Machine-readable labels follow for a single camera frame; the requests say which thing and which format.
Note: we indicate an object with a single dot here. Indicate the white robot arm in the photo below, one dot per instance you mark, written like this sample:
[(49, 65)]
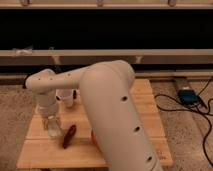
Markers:
[(105, 94)]

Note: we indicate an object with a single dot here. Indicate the blue power adapter box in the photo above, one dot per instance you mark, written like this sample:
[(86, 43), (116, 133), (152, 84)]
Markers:
[(187, 96)]

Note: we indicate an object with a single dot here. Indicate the wooden board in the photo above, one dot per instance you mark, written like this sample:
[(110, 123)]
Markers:
[(40, 151)]

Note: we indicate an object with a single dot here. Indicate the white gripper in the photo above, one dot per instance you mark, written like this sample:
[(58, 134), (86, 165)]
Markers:
[(47, 106)]

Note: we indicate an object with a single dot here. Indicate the white cup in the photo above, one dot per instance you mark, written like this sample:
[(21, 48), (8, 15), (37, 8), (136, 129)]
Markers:
[(66, 96)]

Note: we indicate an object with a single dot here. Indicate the white sponge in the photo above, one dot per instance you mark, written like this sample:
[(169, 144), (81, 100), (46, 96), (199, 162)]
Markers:
[(53, 132)]

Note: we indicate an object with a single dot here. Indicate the dark red oblong object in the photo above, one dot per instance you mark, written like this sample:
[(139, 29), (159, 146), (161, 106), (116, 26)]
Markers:
[(70, 133)]

